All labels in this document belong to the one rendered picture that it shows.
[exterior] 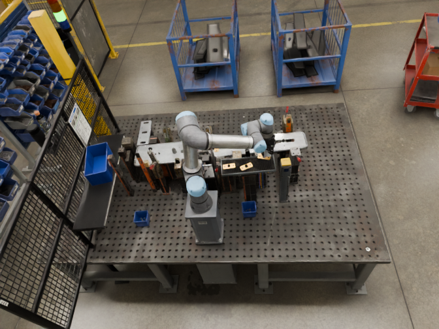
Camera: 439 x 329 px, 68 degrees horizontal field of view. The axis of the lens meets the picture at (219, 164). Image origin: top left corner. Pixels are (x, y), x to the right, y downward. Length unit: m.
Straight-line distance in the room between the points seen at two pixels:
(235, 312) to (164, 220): 1.00
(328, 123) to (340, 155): 0.40
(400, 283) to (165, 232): 2.00
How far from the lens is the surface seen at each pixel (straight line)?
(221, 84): 4.58
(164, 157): 2.62
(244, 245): 2.44
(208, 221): 2.19
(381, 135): 4.21
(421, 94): 4.45
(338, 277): 2.91
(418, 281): 3.34
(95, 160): 2.80
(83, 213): 2.52
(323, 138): 3.06
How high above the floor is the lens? 2.91
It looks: 50 degrees down
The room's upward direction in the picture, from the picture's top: 11 degrees counter-clockwise
